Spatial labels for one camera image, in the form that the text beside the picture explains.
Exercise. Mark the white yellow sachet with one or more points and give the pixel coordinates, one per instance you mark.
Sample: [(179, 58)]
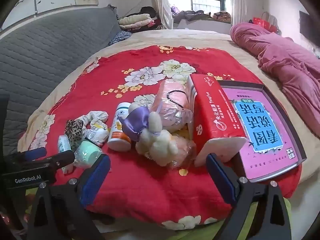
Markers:
[(96, 132)]

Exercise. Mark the blue patterned cloth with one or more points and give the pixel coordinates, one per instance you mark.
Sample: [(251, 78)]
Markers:
[(120, 37)]

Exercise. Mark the green white tissue packet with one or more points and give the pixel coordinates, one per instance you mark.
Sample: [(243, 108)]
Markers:
[(86, 155)]

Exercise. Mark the leopard print scrunchie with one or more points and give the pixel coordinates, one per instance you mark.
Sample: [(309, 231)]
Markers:
[(73, 130)]

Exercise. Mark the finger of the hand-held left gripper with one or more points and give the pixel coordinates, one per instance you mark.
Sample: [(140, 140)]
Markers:
[(62, 158), (35, 153)]

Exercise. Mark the white orange vitamin bottle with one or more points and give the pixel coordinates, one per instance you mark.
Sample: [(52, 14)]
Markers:
[(118, 132)]

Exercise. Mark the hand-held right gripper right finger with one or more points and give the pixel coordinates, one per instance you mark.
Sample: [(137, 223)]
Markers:
[(221, 180)]

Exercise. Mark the beige bed sheet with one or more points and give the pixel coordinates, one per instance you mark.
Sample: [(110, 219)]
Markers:
[(200, 37)]

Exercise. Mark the pink book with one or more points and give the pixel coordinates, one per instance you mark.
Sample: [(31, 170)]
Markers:
[(240, 84), (262, 130)]

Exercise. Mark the white scrunchie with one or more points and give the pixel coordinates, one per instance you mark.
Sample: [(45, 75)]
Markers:
[(96, 116)]

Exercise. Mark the white sheer curtain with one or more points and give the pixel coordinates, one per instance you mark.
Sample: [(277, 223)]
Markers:
[(162, 5), (238, 0)]

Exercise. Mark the dark clothes pile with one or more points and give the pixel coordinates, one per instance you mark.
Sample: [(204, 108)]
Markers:
[(151, 11)]

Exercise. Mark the green mat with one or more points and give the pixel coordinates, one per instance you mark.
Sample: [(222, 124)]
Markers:
[(200, 233)]

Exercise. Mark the red tissue pack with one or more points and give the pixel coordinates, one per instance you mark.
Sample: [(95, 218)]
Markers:
[(212, 112)]

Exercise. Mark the red floral blanket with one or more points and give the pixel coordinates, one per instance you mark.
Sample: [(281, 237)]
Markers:
[(150, 192)]

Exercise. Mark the clear bag of snacks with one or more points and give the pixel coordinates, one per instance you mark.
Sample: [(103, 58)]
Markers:
[(157, 145)]

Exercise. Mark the brown blanket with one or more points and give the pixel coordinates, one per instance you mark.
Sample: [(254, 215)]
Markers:
[(221, 16)]

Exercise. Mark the pink quilt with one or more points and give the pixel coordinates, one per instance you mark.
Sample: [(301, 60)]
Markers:
[(287, 62)]

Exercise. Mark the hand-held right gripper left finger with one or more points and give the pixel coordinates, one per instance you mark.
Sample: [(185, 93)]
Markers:
[(96, 177)]

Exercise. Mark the pink cloth packet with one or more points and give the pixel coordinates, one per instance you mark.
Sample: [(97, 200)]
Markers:
[(172, 105)]

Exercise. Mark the grey quilted headboard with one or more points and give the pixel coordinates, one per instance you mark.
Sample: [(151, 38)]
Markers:
[(50, 50)]

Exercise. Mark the pink fluffy ball in wrap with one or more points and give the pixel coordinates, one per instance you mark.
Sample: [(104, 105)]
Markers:
[(183, 147)]

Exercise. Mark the black television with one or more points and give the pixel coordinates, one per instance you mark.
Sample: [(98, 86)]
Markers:
[(310, 27)]

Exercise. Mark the grey purple clothes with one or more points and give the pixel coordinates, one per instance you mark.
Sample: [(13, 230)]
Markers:
[(190, 16)]

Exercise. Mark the red bags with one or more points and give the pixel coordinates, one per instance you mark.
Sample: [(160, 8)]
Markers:
[(260, 22)]

